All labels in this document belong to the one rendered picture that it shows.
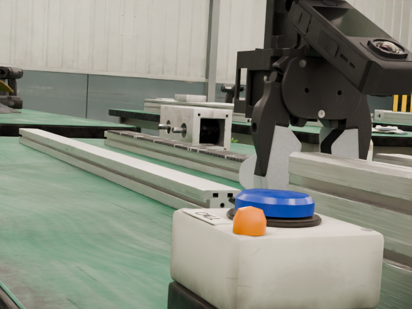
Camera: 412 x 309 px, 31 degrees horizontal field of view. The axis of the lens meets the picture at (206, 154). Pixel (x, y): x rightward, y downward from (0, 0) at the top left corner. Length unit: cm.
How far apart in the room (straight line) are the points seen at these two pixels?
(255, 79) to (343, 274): 28
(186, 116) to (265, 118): 97
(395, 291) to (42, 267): 23
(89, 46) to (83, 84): 61
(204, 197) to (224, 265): 38
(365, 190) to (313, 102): 13
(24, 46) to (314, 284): 1140
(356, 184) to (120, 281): 16
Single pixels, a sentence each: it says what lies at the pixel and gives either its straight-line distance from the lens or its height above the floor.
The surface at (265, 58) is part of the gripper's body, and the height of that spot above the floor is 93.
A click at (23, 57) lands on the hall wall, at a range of 1169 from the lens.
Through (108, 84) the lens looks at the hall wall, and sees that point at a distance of 1210.
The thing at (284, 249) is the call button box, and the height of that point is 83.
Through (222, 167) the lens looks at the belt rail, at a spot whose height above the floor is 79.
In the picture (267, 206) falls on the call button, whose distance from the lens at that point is 35.
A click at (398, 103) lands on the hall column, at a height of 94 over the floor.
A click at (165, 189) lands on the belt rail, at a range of 82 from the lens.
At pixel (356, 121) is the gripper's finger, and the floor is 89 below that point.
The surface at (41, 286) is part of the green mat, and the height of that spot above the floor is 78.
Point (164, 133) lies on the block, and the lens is 167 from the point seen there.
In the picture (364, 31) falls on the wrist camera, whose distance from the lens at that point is 54.
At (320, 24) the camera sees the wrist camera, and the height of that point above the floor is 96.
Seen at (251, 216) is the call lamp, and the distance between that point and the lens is 32.
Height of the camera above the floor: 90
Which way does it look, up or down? 4 degrees down
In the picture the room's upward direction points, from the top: 3 degrees clockwise
